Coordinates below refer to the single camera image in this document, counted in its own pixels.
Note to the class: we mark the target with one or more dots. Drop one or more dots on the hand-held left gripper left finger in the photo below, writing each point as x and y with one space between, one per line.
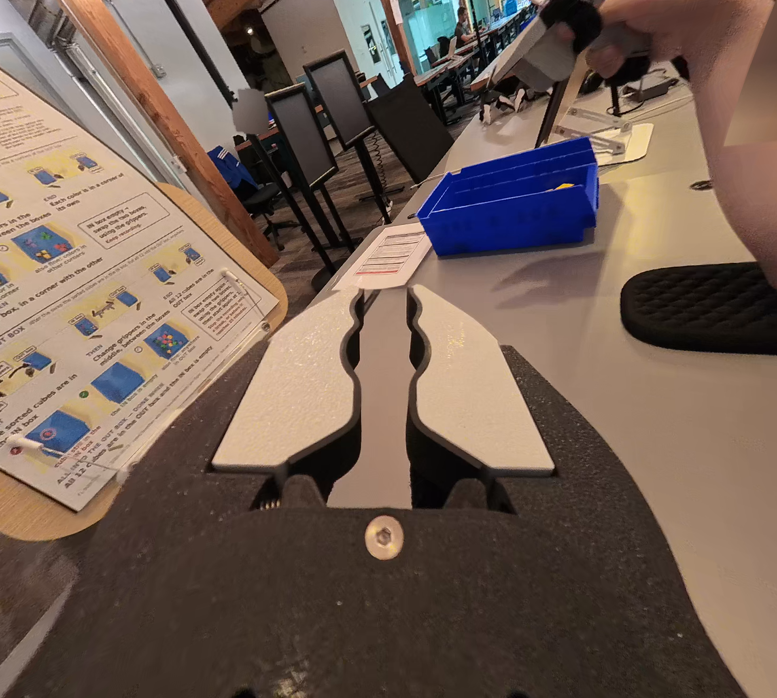
291 394

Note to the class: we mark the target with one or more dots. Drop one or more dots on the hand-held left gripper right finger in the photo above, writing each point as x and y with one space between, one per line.
479 400

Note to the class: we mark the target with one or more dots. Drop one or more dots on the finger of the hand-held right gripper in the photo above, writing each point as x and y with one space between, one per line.
528 51
549 70

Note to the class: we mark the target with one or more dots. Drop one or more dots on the blue plastic bin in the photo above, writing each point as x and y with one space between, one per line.
504 218

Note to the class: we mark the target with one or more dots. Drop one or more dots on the person's right forearm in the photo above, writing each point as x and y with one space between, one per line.
746 212

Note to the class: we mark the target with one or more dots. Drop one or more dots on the spare black white gripper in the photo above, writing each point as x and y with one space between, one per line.
501 103

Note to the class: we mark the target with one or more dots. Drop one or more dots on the paper in plastic sleeve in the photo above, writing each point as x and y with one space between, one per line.
388 255

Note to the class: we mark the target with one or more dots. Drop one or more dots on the printed instruction sheet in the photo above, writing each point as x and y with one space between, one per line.
121 315

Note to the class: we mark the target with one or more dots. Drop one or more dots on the black display on stand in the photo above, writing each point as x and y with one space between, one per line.
340 97
300 133

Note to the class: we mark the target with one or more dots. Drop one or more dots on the blue jacket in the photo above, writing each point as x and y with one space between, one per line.
230 170

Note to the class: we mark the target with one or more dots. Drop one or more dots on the wooden display board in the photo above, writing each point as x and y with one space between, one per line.
36 519

